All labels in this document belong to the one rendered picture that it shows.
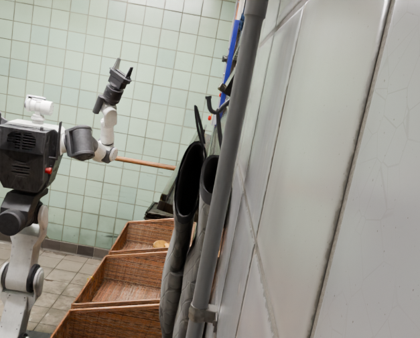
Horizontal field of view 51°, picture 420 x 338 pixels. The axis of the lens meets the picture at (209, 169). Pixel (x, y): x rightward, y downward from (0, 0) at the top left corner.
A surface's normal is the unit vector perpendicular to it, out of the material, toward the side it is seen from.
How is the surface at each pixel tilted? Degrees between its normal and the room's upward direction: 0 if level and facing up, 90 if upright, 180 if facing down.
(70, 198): 90
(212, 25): 90
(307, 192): 90
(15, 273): 68
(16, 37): 90
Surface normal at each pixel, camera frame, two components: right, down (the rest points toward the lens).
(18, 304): 0.06, -0.22
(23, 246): 0.01, 0.05
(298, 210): -0.98, -0.18
